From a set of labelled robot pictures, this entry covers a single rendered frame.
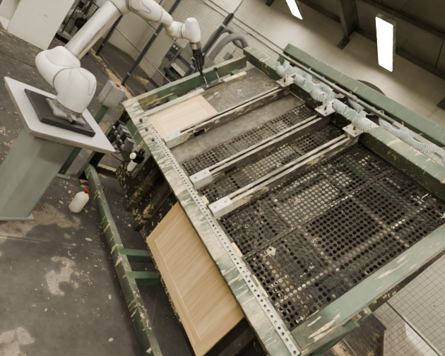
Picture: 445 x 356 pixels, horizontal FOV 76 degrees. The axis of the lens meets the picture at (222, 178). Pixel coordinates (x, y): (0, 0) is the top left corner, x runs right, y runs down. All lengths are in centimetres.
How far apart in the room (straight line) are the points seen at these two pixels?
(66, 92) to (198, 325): 151
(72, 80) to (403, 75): 648
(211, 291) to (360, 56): 656
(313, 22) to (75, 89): 710
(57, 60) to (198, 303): 161
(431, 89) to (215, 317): 628
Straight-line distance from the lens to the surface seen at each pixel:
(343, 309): 143
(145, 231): 234
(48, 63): 197
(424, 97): 711
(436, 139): 241
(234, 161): 181
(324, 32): 808
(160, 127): 229
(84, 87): 182
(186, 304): 195
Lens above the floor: 150
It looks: 15 degrees down
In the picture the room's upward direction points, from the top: 41 degrees clockwise
